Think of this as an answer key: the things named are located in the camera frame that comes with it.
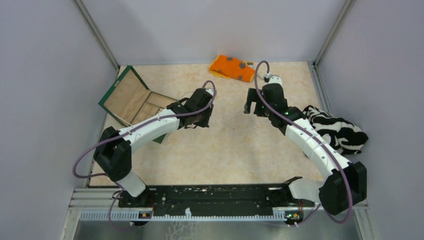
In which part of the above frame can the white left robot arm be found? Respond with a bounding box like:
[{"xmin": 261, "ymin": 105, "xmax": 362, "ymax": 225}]
[{"xmin": 93, "ymin": 87, "xmax": 216, "ymax": 207}]

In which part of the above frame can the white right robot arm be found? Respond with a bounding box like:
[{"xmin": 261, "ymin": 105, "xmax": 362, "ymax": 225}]
[{"xmin": 244, "ymin": 83, "xmax": 367, "ymax": 216}]

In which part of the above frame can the green jewelry box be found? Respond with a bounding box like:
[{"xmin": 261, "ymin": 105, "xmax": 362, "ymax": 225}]
[{"xmin": 98, "ymin": 65, "xmax": 177, "ymax": 127}]

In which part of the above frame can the silver bangle with pearls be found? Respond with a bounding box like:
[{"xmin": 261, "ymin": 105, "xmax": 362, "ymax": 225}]
[{"xmin": 180, "ymin": 91, "xmax": 194, "ymax": 100}]

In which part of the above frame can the orange spotted cloth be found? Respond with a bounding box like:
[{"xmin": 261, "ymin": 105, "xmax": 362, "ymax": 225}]
[{"xmin": 208, "ymin": 54, "xmax": 255, "ymax": 83}]

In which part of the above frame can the zebra striped cloth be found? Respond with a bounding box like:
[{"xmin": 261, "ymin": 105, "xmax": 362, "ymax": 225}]
[{"xmin": 302, "ymin": 105, "xmax": 369, "ymax": 155}]

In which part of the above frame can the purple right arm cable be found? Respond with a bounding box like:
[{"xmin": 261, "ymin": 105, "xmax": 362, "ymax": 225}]
[{"xmin": 254, "ymin": 60, "xmax": 354, "ymax": 225}]

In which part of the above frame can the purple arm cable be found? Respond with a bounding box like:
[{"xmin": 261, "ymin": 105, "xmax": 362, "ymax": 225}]
[
  {"xmin": 72, "ymin": 80, "xmax": 218, "ymax": 232},
  {"xmin": 254, "ymin": 60, "xmax": 354, "ymax": 225}
]

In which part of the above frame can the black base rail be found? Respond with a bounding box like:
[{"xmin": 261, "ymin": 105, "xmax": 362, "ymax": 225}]
[{"xmin": 118, "ymin": 183, "xmax": 315, "ymax": 217}]

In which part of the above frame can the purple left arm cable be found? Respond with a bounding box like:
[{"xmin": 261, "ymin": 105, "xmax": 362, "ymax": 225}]
[{"xmin": 72, "ymin": 80, "xmax": 218, "ymax": 232}]

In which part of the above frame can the white toothed cable strip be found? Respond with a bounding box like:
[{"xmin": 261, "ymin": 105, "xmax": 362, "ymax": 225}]
[{"xmin": 79, "ymin": 210, "xmax": 287, "ymax": 222}]

